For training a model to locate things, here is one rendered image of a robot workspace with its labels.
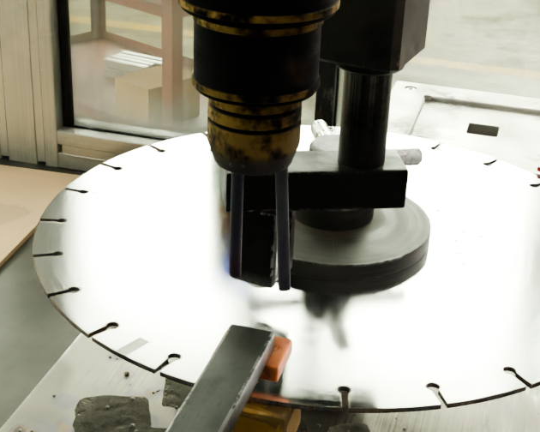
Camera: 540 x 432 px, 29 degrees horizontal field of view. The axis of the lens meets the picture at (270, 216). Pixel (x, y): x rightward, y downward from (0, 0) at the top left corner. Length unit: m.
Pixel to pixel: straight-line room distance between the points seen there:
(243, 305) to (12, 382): 0.34
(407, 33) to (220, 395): 0.17
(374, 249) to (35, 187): 0.62
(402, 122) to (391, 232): 0.34
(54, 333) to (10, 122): 0.37
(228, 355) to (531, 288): 0.19
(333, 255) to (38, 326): 0.40
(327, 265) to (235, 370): 0.14
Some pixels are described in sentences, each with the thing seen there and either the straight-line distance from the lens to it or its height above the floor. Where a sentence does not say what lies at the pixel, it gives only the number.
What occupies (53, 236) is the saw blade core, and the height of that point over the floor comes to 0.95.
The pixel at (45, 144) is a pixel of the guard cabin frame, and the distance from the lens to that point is 1.17.
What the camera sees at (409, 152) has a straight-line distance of 0.58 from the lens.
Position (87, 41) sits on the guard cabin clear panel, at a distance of 1.13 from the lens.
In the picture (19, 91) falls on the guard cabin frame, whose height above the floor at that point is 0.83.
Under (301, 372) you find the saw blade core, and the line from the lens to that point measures 0.47.
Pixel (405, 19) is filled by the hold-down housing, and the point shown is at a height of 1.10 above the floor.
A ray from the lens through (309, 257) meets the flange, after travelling 0.54.
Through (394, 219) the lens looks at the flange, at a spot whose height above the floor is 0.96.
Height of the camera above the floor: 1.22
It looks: 26 degrees down
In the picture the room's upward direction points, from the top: 2 degrees clockwise
